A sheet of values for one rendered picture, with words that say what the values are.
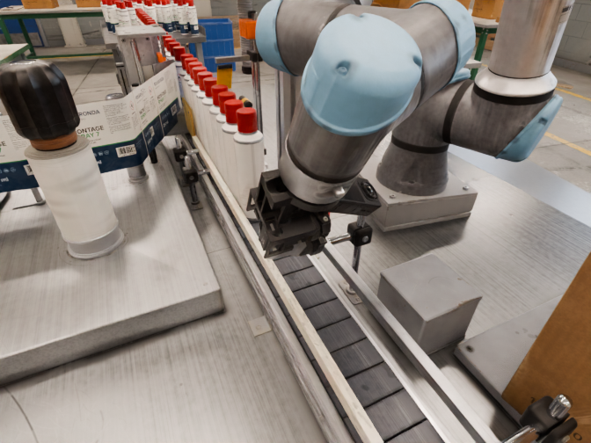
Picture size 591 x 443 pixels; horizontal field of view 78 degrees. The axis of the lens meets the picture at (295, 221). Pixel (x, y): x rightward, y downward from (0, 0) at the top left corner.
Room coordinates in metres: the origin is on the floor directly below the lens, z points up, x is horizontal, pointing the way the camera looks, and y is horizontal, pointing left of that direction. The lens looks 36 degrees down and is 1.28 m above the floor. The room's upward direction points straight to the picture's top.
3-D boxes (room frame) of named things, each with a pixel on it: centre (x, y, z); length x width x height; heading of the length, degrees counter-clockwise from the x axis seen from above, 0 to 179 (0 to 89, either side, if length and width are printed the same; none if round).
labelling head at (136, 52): (1.03, 0.39, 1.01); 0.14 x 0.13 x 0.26; 25
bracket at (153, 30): (1.03, 0.39, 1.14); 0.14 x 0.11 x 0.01; 25
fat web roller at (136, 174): (0.73, 0.36, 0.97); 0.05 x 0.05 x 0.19
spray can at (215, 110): (0.73, 0.15, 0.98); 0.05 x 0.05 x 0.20
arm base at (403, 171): (0.71, -0.26, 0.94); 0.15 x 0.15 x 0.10
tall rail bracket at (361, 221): (0.42, -0.08, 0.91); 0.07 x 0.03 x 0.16; 115
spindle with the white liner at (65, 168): (0.50, 0.35, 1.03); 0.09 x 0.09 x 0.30
